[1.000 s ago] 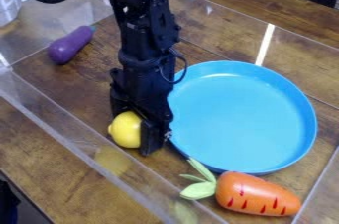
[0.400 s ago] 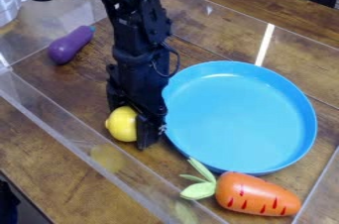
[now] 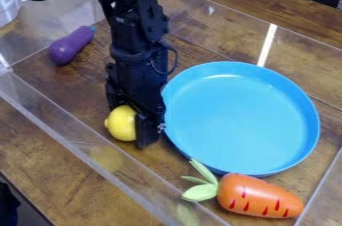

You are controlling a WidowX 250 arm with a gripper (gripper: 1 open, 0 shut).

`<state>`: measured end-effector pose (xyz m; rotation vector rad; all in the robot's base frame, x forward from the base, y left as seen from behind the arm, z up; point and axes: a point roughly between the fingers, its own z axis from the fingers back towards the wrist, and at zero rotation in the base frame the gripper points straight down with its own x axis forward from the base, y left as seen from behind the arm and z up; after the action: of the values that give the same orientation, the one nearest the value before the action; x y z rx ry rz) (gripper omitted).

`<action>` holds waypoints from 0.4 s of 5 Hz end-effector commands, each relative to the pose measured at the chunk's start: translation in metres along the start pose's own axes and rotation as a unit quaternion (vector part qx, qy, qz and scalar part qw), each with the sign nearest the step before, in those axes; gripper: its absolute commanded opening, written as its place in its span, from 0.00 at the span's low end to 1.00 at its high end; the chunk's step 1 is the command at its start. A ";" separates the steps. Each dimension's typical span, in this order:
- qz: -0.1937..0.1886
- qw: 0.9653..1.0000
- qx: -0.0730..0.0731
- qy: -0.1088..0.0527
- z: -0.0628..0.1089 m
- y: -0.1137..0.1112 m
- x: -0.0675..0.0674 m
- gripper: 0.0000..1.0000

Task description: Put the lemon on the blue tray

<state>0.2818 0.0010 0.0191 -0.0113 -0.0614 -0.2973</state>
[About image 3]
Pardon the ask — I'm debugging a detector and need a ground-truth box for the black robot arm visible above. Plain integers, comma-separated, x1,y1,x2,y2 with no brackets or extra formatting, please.
97,0,171,148

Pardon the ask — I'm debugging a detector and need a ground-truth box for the purple toy eggplant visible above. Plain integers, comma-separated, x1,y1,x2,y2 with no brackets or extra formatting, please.
48,26,96,65

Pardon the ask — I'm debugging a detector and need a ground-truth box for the yellow toy lemon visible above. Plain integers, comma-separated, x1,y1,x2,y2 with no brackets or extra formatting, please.
104,105,136,141

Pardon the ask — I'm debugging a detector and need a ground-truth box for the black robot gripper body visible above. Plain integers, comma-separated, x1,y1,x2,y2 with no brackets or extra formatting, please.
105,44,168,114

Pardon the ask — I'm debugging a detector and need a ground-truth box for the blue round plastic tray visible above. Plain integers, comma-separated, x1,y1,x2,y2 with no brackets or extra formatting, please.
163,62,321,177

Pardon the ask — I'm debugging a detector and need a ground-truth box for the orange toy carrot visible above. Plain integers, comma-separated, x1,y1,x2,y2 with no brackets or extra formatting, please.
182,159,305,218

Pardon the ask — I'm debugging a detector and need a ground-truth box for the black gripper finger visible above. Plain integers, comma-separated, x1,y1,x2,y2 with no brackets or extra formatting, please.
135,113,164,149
105,89,127,110

